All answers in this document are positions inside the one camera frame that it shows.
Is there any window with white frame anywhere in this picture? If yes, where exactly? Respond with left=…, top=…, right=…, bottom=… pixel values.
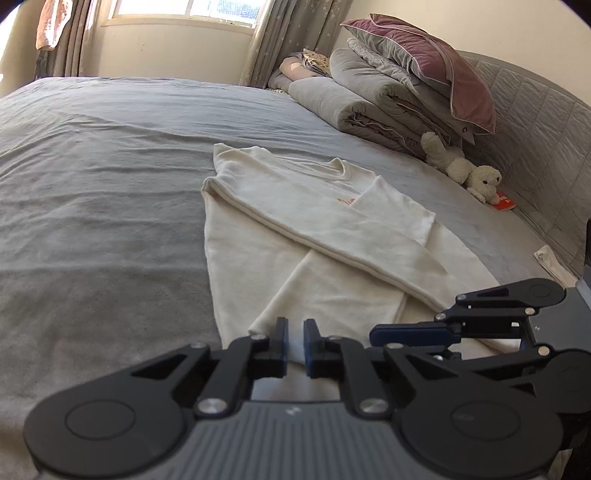
left=102, top=0, right=270, bottom=34

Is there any white plush bear toy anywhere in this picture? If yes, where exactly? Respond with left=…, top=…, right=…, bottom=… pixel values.
left=421, top=132, right=502, bottom=206

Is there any pink velvet pillow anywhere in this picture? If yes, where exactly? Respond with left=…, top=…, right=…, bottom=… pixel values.
left=341, top=13, right=496, bottom=134

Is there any pile of clothes by curtain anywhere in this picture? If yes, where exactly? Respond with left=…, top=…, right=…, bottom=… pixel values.
left=267, top=49, right=331, bottom=93

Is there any red book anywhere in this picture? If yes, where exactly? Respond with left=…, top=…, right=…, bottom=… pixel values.
left=492, top=191, right=516, bottom=211

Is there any folded grey quilt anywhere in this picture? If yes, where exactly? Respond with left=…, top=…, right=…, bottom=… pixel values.
left=329, top=38, right=475, bottom=153

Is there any grey quilted headboard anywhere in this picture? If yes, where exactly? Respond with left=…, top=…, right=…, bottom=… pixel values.
left=464, top=52, right=590, bottom=273

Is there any left grey curtain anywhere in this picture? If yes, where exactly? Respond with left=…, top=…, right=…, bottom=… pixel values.
left=35, top=0, right=100, bottom=79

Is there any pink hanging garment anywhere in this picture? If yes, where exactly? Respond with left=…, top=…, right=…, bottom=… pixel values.
left=35, top=0, right=73, bottom=51

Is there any white Winnie the Pooh sweatshirt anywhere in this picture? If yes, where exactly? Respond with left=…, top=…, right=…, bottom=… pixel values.
left=201, top=143, right=496, bottom=401

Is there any grey curtain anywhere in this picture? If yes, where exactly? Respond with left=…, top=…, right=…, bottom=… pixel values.
left=35, top=0, right=100, bottom=79
left=239, top=0, right=353, bottom=88

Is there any rolled light grey blanket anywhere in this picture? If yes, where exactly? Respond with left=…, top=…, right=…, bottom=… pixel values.
left=288, top=77, right=425, bottom=159

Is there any right grey curtain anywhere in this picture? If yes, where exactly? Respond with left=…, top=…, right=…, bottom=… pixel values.
left=239, top=0, right=353, bottom=88

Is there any grey bed sheet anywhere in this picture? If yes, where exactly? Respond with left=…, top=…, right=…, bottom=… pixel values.
left=1, top=78, right=544, bottom=479

